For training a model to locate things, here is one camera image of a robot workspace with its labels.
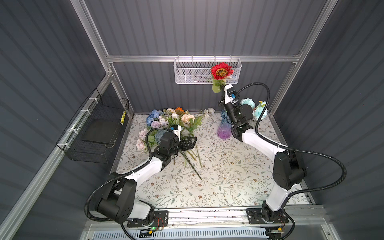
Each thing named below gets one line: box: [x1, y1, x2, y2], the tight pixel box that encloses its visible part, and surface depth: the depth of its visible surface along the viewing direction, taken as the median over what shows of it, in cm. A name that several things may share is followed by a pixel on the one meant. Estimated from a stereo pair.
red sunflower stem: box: [210, 62, 234, 94], surface depth 65 cm
